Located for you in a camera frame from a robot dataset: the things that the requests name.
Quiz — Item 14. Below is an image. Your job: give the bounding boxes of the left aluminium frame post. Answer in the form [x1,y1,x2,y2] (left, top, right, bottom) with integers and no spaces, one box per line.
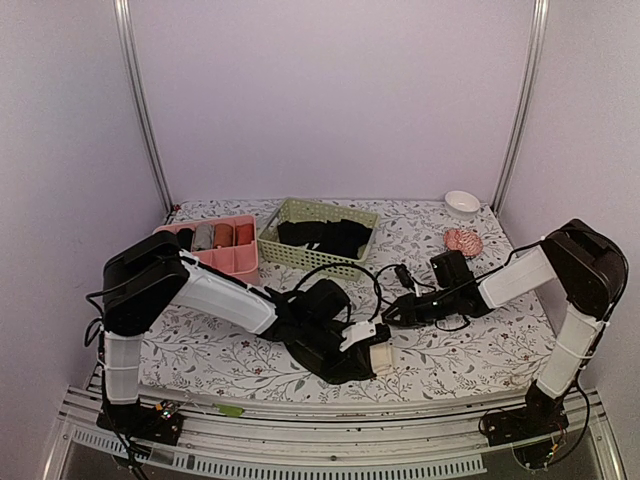
[113,0,174,214]

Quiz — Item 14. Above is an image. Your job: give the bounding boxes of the floral white table mat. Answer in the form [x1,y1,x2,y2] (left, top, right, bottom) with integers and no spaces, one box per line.
[138,200,555,404]

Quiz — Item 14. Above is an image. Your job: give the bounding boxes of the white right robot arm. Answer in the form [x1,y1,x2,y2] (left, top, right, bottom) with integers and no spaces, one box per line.
[382,219,629,436]

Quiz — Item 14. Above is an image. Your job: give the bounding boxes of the brown rolled underwear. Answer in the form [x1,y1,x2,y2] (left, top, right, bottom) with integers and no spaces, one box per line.
[213,223,235,249]

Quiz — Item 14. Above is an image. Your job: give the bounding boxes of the black rolled underwear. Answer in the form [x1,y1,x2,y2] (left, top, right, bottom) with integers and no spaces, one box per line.
[176,228,195,251]

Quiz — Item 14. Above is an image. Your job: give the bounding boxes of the aluminium frame post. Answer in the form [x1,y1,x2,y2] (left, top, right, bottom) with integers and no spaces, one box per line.
[113,0,174,214]
[491,0,550,217]

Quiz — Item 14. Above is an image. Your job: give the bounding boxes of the green tape piece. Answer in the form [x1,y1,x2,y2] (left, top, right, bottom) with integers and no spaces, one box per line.
[214,403,244,418]

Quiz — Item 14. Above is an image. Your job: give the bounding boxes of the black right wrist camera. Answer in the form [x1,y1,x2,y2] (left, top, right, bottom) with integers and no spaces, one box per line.
[430,250,473,289]

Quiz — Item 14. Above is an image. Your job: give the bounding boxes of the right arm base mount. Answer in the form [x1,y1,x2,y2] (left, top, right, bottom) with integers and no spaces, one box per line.
[478,381,569,446]

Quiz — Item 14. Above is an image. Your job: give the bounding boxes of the black clothes in basket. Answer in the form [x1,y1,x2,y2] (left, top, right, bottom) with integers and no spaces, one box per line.
[277,219,373,259]

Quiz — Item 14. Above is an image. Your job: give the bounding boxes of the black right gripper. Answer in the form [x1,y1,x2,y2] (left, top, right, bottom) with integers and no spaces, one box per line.
[380,286,457,328]

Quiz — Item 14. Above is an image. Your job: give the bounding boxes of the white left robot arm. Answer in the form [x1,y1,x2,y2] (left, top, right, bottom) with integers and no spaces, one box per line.
[85,231,393,434]

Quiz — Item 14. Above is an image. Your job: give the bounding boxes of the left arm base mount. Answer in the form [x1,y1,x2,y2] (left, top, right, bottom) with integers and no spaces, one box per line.
[96,373,184,446]

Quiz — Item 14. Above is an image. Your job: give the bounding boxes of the green plastic basket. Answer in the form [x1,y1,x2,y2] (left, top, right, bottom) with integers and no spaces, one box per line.
[258,198,380,280]

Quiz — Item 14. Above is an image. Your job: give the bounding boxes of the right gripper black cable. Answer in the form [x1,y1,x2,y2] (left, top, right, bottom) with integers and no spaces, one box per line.
[373,263,474,332]

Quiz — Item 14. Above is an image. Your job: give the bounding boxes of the right aluminium frame post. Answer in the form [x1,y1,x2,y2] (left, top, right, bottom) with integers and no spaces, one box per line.
[491,0,550,217]

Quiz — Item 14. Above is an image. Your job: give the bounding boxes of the dark green underwear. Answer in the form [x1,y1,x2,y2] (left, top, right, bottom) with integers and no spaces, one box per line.
[286,342,394,385]

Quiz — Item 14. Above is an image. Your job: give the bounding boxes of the aluminium front rail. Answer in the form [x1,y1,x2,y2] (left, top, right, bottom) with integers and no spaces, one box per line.
[47,384,624,480]

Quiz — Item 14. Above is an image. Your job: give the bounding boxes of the pink divided organizer box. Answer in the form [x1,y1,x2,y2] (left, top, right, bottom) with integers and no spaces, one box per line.
[154,214,260,285]

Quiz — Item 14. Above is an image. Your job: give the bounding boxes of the orange rolled underwear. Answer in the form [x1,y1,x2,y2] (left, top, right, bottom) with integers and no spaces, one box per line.
[235,223,255,246]

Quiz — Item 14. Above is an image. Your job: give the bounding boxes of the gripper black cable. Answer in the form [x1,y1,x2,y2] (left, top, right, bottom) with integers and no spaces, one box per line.
[373,263,474,332]
[289,262,382,324]

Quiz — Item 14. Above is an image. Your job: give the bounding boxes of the white ceramic bowl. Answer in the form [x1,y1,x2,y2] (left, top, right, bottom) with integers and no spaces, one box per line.
[444,190,481,220]

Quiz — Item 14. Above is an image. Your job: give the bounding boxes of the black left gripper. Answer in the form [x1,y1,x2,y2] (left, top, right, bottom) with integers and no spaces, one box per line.
[299,320,371,381]

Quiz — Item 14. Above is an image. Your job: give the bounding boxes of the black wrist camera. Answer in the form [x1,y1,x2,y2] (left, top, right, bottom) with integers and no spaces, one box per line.
[430,250,473,289]
[301,279,350,323]

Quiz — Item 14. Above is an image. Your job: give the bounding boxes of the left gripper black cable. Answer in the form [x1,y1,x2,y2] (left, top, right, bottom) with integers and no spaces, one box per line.
[289,262,382,324]

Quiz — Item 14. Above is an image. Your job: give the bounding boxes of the grey rolled underwear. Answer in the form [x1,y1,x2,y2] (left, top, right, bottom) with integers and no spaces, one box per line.
[192,223,215,251]

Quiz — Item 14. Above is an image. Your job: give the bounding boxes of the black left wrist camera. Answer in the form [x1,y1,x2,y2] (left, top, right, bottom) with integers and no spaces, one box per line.
[301,279,350,323]

